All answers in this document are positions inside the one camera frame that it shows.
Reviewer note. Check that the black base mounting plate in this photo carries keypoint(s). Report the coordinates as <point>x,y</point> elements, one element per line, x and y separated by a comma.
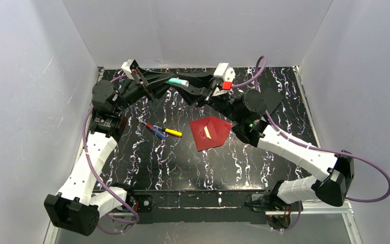
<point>209,206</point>

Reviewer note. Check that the beige letter paper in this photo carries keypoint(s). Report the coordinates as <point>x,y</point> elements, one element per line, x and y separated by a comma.
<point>206,132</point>

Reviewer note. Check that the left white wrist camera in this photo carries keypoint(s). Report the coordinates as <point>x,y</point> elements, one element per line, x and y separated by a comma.
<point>130,68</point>

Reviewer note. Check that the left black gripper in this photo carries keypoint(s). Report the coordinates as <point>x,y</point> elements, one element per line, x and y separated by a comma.
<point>141,83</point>

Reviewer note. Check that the aluminium frame rail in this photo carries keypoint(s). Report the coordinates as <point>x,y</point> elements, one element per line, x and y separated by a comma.
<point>309,207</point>

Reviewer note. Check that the red envelope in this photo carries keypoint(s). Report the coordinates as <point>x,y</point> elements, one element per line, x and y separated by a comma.
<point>219,130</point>

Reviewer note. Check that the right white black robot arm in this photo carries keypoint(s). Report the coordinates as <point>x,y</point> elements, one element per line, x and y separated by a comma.
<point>330,173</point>

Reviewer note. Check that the yellow handled screwdriver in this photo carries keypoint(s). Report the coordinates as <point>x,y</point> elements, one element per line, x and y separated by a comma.
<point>169,131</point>

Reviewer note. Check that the green white glue stick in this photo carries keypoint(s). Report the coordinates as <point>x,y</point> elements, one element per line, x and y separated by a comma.
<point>177,81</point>

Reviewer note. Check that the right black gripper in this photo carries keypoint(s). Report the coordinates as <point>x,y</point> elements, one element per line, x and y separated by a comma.
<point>210,89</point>

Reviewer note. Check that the black flat plate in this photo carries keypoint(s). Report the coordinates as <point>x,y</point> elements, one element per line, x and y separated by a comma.
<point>272,99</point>

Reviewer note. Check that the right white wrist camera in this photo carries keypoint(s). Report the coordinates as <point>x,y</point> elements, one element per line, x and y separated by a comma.
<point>224,76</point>

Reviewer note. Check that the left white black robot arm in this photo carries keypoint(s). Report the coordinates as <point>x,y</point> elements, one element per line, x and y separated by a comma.
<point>85,198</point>

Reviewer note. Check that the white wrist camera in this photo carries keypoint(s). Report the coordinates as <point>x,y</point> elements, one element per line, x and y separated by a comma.
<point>130,68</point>
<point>224,76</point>

